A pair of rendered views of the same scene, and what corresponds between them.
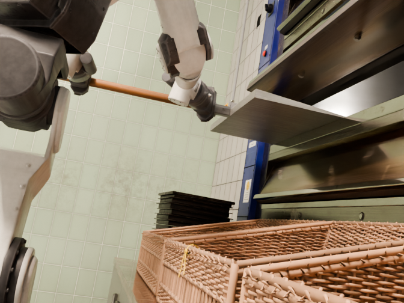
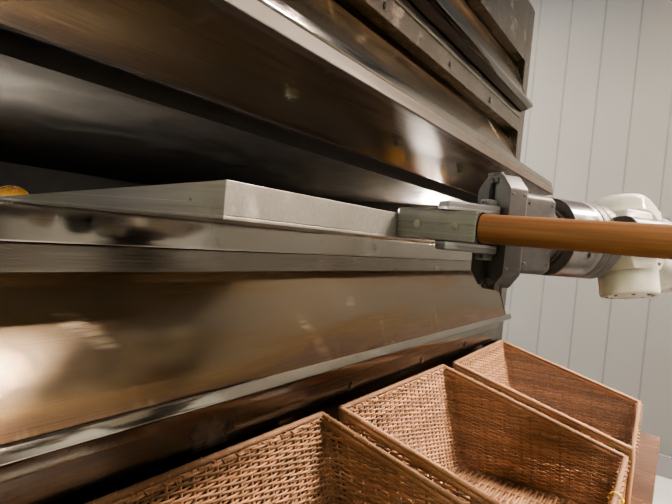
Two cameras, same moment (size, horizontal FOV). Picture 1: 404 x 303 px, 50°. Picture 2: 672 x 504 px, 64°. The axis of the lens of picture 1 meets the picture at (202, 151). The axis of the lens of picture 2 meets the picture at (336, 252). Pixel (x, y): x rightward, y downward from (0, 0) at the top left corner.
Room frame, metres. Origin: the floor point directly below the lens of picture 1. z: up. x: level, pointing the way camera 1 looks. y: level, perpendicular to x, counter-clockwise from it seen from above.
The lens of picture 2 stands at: (2.00, 0.30, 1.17)
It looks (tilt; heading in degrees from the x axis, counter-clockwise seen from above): 2 degrees down; 225
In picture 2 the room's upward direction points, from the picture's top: 5 degrees clockwise
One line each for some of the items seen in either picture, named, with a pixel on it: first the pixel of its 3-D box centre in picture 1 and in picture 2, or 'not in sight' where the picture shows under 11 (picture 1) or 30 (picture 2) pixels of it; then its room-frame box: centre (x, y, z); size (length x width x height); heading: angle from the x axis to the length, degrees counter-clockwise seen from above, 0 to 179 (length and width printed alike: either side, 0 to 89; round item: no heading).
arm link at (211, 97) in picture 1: (202, 99); (532, 235); (1.42, 0.03, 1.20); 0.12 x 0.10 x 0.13; 157
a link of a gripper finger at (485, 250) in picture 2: not in sight; (464, 250); (1.50, -0.01, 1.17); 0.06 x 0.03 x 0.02; 157
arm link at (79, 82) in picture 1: (79, 71); not in sight; (1.33, 0.43, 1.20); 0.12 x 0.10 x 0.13; 4
